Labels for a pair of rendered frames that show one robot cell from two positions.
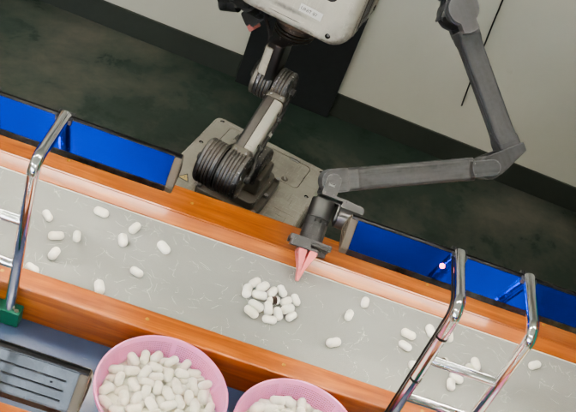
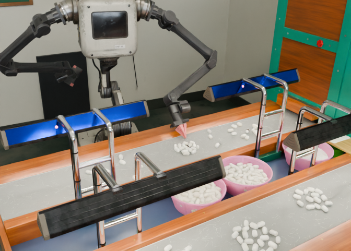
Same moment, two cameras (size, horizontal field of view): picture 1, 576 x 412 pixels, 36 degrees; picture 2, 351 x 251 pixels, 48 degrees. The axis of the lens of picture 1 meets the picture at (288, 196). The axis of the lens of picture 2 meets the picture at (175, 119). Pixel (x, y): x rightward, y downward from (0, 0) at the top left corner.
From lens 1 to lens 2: 93 cm
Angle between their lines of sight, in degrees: 26
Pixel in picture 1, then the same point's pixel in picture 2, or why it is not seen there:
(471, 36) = (177, 24)
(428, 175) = (197, 76)
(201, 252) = (148, 150)
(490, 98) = (196, 42)
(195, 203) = (128, 138)
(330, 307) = (202, 139)
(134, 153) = (129, 109)
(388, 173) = (185, 83)
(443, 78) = (125, 80)
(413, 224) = not seen: hidden behind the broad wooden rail
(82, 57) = not seen: outside the picture
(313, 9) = (120, 45)
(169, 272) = not seen: hidden behind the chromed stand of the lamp
